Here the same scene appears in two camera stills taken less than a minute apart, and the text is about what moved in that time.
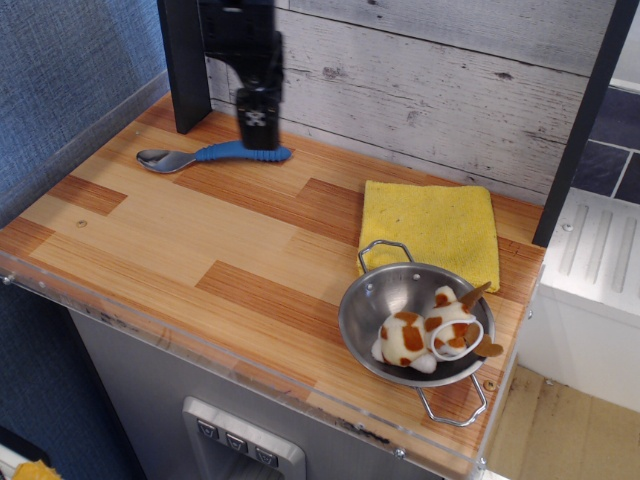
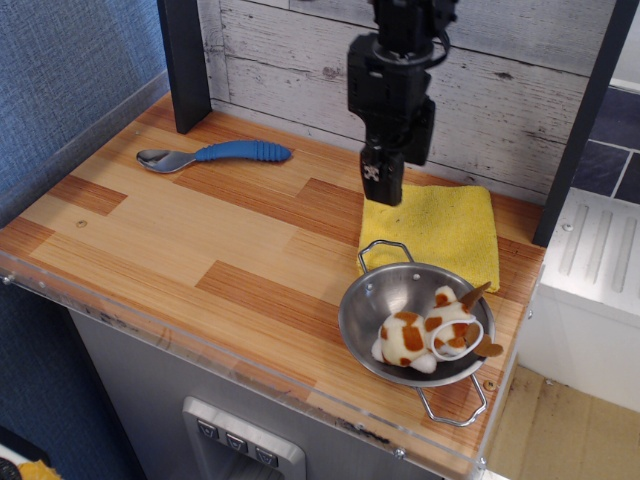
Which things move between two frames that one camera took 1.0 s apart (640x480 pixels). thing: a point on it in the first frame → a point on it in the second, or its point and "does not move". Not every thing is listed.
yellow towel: [445, 225] does not move
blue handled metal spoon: [161, 161] does not move
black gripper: [244, 32] → [386, 85]
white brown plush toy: [448, 330] does not move
